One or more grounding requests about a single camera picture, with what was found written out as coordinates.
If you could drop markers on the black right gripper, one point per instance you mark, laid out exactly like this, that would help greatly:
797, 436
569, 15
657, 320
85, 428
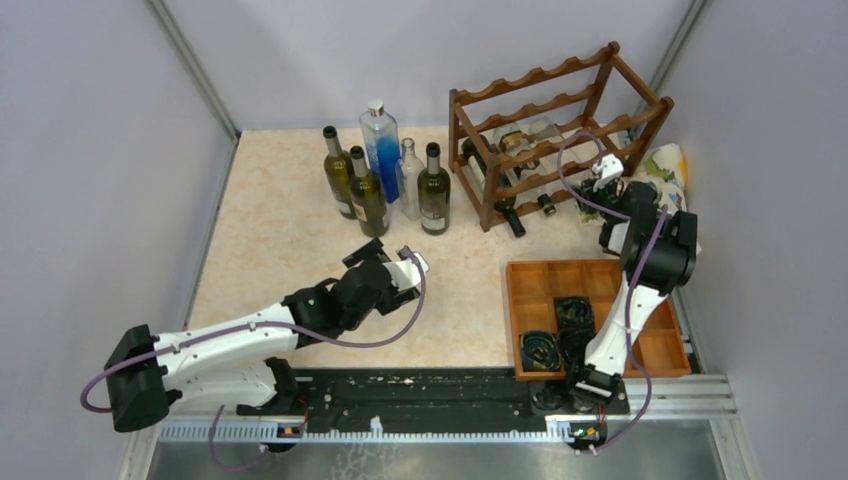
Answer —
585, 187

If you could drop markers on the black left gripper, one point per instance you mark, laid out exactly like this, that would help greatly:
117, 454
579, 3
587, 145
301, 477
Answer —
374, 250

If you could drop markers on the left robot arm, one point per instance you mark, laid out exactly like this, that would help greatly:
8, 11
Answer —
238, 363

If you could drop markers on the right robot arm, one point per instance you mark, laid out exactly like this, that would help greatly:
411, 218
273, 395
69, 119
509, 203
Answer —
657, 253

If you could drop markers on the green wine bottle dark label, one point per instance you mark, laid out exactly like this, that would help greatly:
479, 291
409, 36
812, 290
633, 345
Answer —
367, 196

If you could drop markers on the green wine bottle grey capsule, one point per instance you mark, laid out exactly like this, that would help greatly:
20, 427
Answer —
434, 188

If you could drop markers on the clear empty glass bottle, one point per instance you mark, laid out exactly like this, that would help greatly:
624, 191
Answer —
407, 171

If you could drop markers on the green wine bottle far left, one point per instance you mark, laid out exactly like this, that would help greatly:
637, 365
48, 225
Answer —
338, 170

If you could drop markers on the wooden wine rack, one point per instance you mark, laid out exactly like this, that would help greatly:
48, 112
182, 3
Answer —
510, 165

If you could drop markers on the clear blue vodka bottle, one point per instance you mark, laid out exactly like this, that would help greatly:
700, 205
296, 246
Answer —
380, 134

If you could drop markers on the dinosaur print cloth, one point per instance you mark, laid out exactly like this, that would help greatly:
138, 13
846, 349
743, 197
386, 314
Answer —
660, 181

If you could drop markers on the rolled green patterned tie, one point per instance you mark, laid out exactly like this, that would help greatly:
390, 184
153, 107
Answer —
574, 313

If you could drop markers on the rolled dark striped tie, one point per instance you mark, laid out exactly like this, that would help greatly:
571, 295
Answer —
572, 345

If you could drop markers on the wooden compartment tray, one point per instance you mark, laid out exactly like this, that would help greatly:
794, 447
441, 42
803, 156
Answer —
533, 287

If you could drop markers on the rolled dark patterned tie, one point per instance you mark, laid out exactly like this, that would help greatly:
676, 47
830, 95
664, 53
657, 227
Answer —
539, 352

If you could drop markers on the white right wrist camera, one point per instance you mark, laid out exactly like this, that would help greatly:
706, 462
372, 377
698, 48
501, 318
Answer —
606, 169

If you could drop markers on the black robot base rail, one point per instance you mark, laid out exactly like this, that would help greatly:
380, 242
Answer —
419, 400

